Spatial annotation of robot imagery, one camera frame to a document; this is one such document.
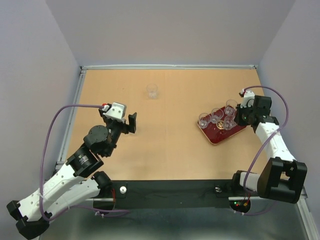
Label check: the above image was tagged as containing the clear glass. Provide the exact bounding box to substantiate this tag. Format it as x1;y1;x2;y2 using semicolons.
211;108;224;124
222;115;237;131
197;113;211;129
146;83;158;99
224;99;238;116

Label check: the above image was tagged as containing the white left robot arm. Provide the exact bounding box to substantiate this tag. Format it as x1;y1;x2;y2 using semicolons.
6;109;137;240

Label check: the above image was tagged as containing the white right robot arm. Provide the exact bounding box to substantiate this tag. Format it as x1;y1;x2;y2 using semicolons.
230;91;308;204

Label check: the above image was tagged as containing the red rectangular tray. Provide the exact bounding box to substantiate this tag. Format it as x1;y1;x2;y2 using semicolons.
198;106;246;145

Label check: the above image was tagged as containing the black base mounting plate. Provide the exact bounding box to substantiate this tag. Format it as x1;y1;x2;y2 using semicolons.
82;179;261;210

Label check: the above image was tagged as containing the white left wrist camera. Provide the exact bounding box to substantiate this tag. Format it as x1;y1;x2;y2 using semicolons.
102;102;127;122

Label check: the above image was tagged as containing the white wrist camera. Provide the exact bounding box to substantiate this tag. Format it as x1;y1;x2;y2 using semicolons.
102;102;127;122
239;89;255;108

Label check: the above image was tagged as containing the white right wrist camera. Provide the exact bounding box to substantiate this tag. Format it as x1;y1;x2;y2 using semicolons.
239;89;255;108

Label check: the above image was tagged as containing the aluminium frame rail back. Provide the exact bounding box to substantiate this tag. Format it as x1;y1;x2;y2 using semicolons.
80;64;257;70

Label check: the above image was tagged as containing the aluminium frame rail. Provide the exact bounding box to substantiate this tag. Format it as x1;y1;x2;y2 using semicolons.
39;177;307;201
51;69;87;181
80;64;257;70

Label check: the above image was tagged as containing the aluminium frame rail left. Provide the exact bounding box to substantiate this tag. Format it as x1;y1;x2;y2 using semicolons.
51;69;87;181

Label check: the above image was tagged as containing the aluminium frame rail front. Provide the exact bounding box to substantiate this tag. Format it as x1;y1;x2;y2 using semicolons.
39;177;307;201

